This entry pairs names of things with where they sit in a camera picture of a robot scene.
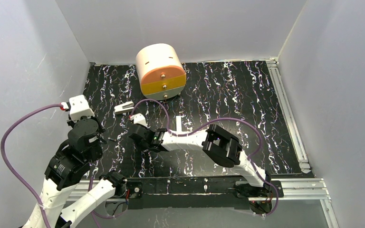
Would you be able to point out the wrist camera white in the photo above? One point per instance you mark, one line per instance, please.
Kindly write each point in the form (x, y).
(138, 119)
(79, 107)

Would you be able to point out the black marble pattern mat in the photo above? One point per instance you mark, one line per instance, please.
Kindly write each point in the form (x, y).
(239, 96)

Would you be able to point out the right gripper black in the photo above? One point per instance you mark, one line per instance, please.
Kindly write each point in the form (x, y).
(137, 134)

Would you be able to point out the aluminium frame rail front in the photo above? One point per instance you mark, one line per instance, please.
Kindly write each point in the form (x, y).
(288, 189)

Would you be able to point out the aluminium frame rail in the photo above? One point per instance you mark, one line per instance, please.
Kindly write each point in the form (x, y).
(288, 189)
(298, 145)

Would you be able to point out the white stapler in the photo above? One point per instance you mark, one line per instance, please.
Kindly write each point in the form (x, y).
(126, 107)

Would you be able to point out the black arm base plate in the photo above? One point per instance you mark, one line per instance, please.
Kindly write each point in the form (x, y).
(242, 202)

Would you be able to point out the white remote battery cover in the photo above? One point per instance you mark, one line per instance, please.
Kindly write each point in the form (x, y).
(178, 120)

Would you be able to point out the aluminium frame rail right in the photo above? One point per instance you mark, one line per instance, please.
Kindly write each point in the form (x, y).
(298, 145)

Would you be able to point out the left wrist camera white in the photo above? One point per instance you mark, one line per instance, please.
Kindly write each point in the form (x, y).
(79, 107)

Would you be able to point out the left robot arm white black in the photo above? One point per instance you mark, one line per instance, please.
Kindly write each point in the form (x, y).
(65, 171)

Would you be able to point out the round pastel drawer box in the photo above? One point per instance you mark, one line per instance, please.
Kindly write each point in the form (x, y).
(161, 74)

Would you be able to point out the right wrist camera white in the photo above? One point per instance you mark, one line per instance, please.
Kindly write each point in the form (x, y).
(138, 119)

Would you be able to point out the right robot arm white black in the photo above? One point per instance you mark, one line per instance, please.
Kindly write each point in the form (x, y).
(222, 147)

